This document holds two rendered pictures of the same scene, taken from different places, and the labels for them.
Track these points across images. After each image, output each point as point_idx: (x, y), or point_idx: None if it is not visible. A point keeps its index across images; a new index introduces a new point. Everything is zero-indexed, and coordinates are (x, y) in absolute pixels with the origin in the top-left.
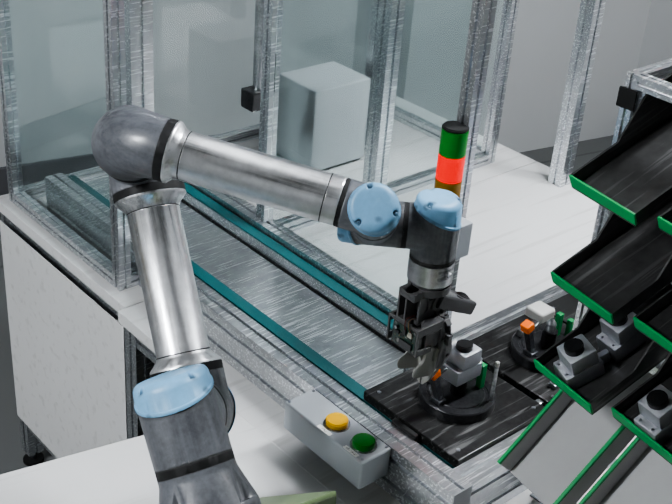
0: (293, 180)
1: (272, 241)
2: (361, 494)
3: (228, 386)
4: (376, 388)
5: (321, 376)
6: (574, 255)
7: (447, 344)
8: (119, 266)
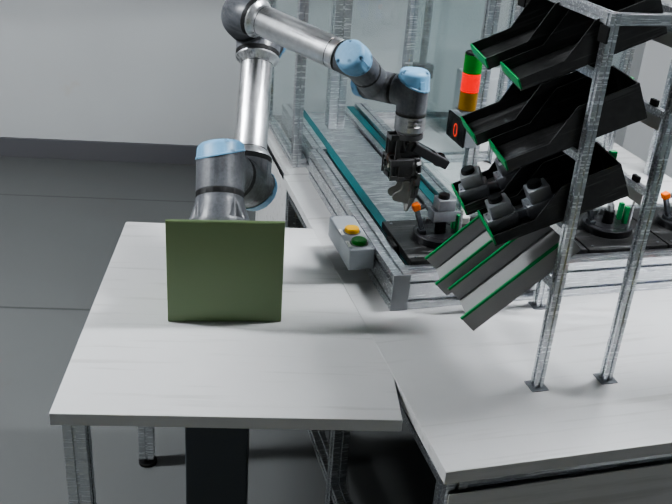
0: (311, 35)
1: None
2: (355, 279)
3: (318, 218)
4: (391, 221)
5: (363, 211)
6: (480, 108)
7: (416, 179)
8: (293, 150)
